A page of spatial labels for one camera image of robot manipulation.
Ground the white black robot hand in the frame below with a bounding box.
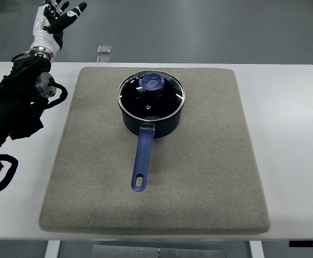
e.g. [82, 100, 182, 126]
[30, 1, 87, 55]

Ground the glass lid blue knob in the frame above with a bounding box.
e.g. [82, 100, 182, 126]
[118, 70, 185, 121]

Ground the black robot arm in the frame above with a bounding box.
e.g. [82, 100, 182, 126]
[0, 47, 68, 191]

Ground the upper floor outlet plate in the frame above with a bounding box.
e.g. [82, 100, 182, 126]
[97, 45, 112, 54]

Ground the floor outlet plate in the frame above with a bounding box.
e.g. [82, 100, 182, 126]
[97, 55, 111, 63]
[97, 45, 112, 54]

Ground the lower floor outlet plate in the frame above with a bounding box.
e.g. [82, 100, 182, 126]
[97, 55, 111, 63]

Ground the dark blue saucepan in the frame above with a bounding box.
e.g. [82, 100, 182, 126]
[118, 70, 185, 192]

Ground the beige fabric mat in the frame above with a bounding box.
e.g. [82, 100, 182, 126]
[39, 67, 271, 235]

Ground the white left table leg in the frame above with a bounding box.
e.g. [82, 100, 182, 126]
[45, 240, 61, 258]

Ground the white table leg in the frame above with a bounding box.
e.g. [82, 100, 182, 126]
[249, 241, 265, 258]
[45, 240, 61, 258]

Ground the white right table leg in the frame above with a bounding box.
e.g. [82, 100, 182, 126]
[249, 241, 265, 258]

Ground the black table control panel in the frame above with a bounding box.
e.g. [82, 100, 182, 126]
[289, 240, 313, 248]

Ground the metal base plate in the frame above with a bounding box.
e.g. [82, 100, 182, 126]
[92, 245, 227, 258]

